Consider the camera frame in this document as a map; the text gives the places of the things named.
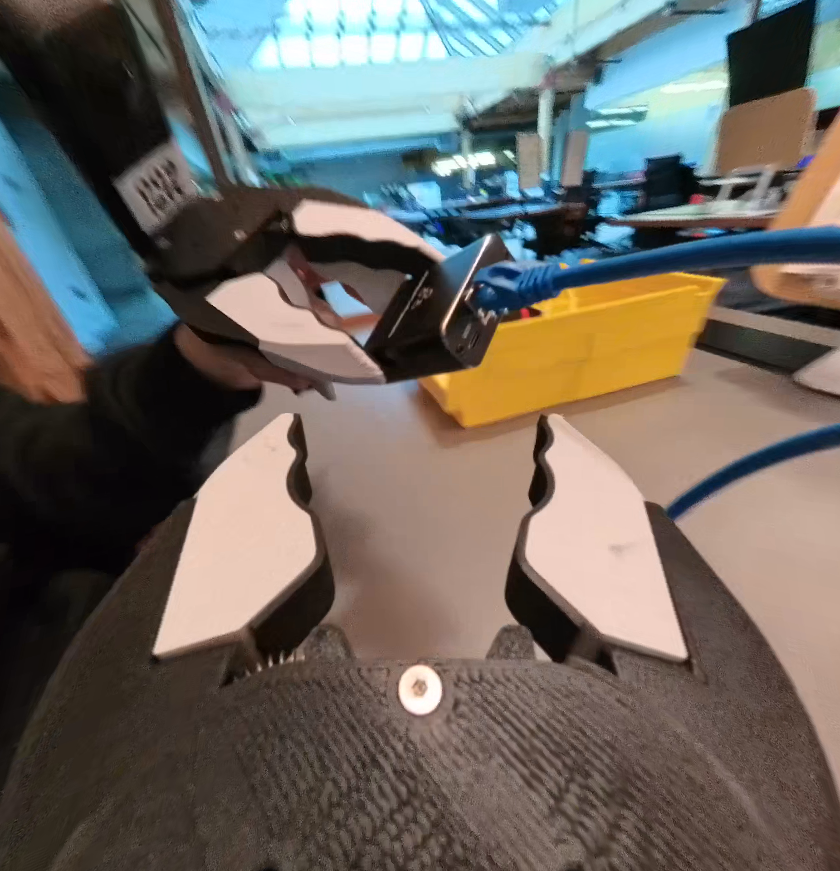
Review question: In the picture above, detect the black ethernet splitter box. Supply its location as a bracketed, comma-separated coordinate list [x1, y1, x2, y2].
[362, 235, 516, 382]

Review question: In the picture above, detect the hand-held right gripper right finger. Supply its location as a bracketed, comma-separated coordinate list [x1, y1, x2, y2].
[505, 414, 689, 664]

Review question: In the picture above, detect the blue ethernet cable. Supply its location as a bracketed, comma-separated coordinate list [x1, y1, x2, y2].
[471, 228, 840, 521]

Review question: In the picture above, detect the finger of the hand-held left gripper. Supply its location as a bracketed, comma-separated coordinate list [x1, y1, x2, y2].
[205, 262, 388, 387]
[284, 199, 449, 315]

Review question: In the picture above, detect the wooden post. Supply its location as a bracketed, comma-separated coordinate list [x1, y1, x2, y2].
[0, 191, 88, 402]

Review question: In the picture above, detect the white board base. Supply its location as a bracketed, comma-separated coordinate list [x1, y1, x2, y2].
[794, 343, 840, 399]

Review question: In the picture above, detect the black monitor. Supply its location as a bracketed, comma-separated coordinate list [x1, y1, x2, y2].
[726, 0, 819, 110]

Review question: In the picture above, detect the wooden instruction board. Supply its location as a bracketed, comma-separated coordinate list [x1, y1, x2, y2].
[750, 88, 840, 307]

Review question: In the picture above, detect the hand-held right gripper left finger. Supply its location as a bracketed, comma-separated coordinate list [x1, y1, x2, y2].
[151, 411, 336, 661]

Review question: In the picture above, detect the person's left hand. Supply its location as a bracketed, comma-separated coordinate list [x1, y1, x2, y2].
[174, 325, 315, 396]

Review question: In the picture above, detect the yellow plastic bin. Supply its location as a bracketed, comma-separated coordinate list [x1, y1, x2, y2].
[420, 272, 727, 430]

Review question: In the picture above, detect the grey desk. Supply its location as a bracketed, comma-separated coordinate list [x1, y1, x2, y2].
[230, 306, 840, 817]

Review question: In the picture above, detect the person's left forearm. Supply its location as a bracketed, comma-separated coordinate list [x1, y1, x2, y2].
[0, 333, 261, 579]

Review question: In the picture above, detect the cardboard panel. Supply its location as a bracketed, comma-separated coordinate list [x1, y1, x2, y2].
[716, 88, 816, 178]

